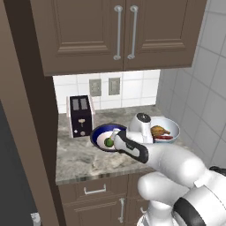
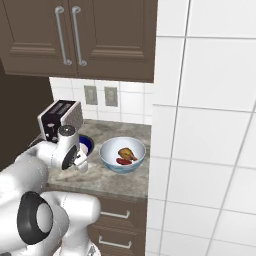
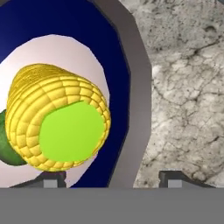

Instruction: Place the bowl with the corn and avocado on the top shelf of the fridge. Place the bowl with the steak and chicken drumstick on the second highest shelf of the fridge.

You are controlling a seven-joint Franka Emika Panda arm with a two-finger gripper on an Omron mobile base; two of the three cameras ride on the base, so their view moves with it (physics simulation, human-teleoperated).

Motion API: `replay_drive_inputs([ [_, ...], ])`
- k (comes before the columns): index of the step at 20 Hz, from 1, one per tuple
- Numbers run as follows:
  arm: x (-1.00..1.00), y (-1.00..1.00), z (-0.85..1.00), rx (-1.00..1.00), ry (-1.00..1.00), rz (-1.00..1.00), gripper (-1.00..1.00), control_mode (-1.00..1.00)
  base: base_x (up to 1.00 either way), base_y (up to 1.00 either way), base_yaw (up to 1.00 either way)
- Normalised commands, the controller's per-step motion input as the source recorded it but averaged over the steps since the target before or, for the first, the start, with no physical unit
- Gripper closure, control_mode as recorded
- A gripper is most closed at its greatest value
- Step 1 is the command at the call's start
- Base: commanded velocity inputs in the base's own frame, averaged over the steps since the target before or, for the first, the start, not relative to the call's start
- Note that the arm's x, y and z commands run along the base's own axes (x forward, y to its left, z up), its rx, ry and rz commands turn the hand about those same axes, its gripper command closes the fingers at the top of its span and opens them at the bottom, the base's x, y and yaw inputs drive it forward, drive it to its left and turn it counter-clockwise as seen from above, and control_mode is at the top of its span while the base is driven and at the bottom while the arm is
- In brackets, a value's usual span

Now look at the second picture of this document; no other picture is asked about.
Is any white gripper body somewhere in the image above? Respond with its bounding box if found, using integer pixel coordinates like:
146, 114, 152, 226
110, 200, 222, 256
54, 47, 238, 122
75, 143, 90, 175

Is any dark blue bowl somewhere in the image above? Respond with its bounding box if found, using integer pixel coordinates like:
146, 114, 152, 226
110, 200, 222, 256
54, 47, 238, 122
78, 134, 96, 157

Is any red steak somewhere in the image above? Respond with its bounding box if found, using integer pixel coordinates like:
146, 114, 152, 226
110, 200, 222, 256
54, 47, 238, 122
115, 157, 134, 167

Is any brown chicken drumstick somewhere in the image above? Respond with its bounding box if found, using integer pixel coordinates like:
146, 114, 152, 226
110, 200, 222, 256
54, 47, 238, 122
117, 147, 139, 163

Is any light blue bowl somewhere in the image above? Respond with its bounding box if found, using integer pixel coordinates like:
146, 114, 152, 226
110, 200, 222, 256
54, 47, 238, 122
99, 136, 147, 175

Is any black and silver toaster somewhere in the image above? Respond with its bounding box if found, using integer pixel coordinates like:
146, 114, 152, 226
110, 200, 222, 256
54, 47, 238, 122
37, 99, 84, 144

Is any dark brown drawer front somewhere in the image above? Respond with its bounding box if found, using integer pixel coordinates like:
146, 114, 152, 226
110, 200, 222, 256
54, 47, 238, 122
87, 224, 147, 256
95, 195, 148, 232

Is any dark brown tall side panel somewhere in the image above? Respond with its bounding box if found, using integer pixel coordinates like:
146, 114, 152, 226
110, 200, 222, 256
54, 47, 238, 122
0, 59, 55, 172

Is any dark brown cupboard door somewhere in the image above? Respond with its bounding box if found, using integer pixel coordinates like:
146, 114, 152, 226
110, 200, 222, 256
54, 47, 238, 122
0, 0, 79, 79
68, 0, 159, 84

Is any silver drawer handle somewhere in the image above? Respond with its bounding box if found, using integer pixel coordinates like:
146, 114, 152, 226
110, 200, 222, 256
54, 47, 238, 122
97, 235, 134, 251
100, 209, 132, 221

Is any grey wall outlet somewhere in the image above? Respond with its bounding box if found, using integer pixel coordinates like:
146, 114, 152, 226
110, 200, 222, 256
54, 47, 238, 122
103, 86, 119, 108
83, 85, 99, 106

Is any silver cupboard handle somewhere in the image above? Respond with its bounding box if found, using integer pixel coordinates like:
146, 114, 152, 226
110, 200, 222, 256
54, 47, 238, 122
54, 5, 73, 67
70, 5, 88, 67

